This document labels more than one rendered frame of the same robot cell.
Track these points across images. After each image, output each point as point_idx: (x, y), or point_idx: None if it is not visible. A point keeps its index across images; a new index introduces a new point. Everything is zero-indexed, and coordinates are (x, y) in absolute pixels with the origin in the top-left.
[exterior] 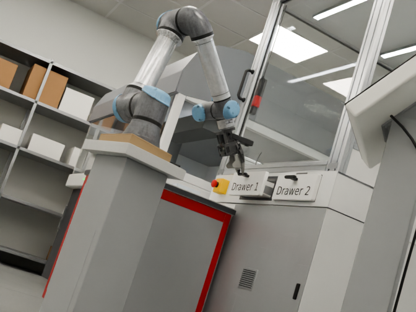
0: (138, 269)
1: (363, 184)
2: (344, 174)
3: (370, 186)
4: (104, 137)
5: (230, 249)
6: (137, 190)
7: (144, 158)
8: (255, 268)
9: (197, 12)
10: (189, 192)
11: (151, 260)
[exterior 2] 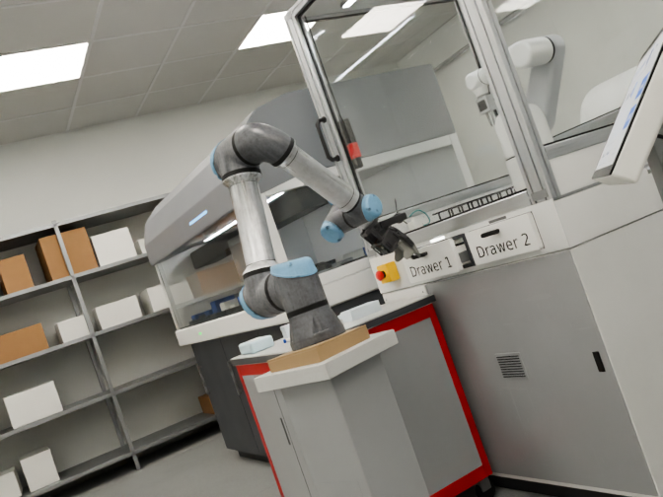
0: None
1: (582, 188)
2: (559, 196)
3: (590, 184)
4: (275, 364)
5: (458, 339)
6: (364, 398)
7: (349, 362)
8: (514, 351)
9: (258, 129)
10: (377, 318)
11: None
